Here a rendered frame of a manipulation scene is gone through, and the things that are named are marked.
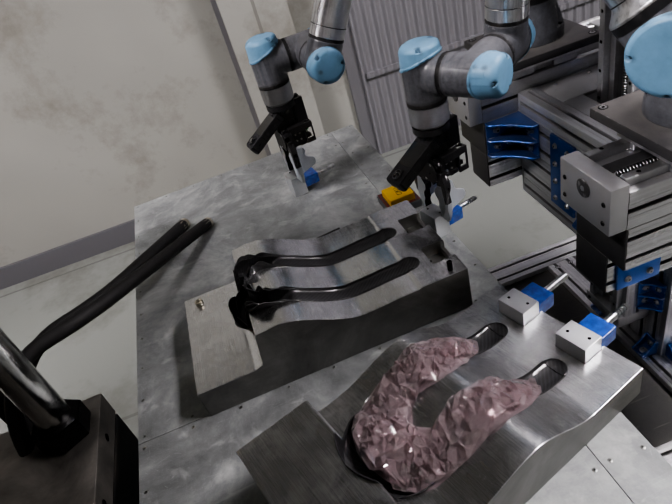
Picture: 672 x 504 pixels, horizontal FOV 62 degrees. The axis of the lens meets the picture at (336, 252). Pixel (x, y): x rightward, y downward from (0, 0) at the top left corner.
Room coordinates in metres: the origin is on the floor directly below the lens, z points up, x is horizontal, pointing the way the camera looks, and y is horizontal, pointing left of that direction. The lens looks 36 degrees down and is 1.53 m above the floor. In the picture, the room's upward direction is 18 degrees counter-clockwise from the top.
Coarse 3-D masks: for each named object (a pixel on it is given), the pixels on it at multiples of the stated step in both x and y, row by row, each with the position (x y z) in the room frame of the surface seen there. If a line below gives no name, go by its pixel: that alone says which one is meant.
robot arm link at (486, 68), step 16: (480, 48) 0.89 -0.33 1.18; (496, 48) 0.89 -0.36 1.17; (448, 64) 0.89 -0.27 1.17; (464, 64) 0.87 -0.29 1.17; (480, 64) 0.85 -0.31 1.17; (496, 64) 0.83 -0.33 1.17; (512, 64) 0.86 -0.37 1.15; (448, 80) 0.88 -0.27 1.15; (464, 80) 0.86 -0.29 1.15; (480, 80) 0.84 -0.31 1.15; (496, 80) 0.82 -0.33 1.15; (448, 96) 0.90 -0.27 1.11; (464, 96) 0.87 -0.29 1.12; (480, 96) 0.85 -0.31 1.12; (496, 96) 0.83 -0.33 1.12
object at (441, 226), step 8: (472, 200) 0.98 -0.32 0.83; (424, 208) 0.97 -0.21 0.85; (432, 208) 0.96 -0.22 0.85; (456, 208) 0.95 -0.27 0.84; (424, 216) 0.95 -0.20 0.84; (432, 216) 0.93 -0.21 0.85; (440, 216) 0.92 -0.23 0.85; (456, 216) 0.94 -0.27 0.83; (432, 224) 0.93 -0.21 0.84; (440, 224) 0.92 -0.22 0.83; (448, 224) 0.93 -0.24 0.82; (440, 232) 0.92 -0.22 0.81; (448, 232) 0.93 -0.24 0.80
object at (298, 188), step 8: (312, 168) 1.32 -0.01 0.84; (328, 168) 1.32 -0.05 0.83; (288, 176) 1.29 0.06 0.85; (296, 176) 1.28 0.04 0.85; (312, 176) 1.29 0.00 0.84; (288, 184) 1.30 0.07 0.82; (296, 184) 1.27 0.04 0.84; (304, 184) 1.27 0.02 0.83; (296, 192) 1.27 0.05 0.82; (304, 192) 1.27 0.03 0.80
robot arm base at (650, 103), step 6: (648, 96) 0.76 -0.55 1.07; (654, 96) 0.75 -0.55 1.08; (642, 102) 0.78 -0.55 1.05; (648, 102) 0.76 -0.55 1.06; (654, 102) 0.74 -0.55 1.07; (660, 102) 0.73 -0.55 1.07; (666, 102) 0.72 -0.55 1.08; (642, 108) 0.78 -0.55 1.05; (648, 108) 0.75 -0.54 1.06; (654, 108) 0.74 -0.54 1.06; (660, 108) 0.73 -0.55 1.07; (666, 108) 0.72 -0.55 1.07; (648, 114) 0.75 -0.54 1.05; (654, 114) 0.73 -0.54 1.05; (660, 114) 0.72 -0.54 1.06; (666, 114) 0.71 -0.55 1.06; (654, 120) 0.73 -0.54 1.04; (660, 120) 0.72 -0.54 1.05; (666, 120) 0.71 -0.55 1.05; (666, 126) 0.71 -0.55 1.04
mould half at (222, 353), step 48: (288, 240) 0.93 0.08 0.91; (336, 240) 0.91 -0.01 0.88; (432, 240) 0.81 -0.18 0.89; (384, 288) 0.73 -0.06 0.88; (432, 288) 0.70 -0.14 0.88; (192, 336) 0.79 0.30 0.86; (240, 336) 0.75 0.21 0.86; (288, 336) 0.67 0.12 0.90; (336, 336) 0.68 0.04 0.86; (384, 336) 0.69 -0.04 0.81; (240, 384) 0.65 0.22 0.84
